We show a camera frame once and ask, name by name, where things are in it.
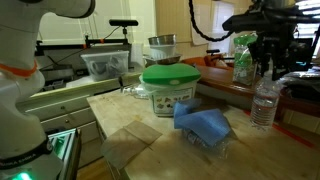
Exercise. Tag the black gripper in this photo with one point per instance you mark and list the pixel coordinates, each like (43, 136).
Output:
(273, 46)

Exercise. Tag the clear plastic water bottle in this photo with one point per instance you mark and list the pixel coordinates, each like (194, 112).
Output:
(265, 106)

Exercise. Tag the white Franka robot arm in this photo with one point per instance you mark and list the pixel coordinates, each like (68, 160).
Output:
(16, 116)

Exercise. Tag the crumpled clear plastic bottle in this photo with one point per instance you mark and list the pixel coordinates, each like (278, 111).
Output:
(220, 150)

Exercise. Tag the clear glass bottle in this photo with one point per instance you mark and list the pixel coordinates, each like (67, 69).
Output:
(135, 91)

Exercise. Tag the green-topped plastic snack bag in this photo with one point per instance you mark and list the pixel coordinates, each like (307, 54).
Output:
(243, 66)

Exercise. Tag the dark wooden side table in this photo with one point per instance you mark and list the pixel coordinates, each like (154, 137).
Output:
(220, 80)

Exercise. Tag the blue cloth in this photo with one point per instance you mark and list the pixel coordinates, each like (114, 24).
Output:
(203, 123)

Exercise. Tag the green round bin lid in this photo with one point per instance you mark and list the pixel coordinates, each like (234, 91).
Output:
(171, 74)

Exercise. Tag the white compost bin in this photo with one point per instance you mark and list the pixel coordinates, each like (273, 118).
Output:
(170, 100)

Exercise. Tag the wide steel bowl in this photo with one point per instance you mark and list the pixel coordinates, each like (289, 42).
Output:
(165, 60)

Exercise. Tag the white ribbed bowl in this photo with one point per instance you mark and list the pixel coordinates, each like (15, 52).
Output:
(163, 51)

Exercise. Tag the clear plastic storage box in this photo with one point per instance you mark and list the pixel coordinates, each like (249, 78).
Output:
(105, 65)

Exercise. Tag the cream drawer cabinet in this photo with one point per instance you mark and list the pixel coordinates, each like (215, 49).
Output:
(66, 113)

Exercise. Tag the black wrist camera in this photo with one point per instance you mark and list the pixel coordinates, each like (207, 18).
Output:
(301, 55)

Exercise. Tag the black bar camera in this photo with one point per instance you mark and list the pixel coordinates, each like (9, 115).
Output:
(123, 22)

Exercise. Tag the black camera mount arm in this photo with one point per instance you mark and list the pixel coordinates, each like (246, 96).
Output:
(100, 41)

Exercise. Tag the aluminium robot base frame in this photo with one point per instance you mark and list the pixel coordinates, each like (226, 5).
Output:
(65, 146)

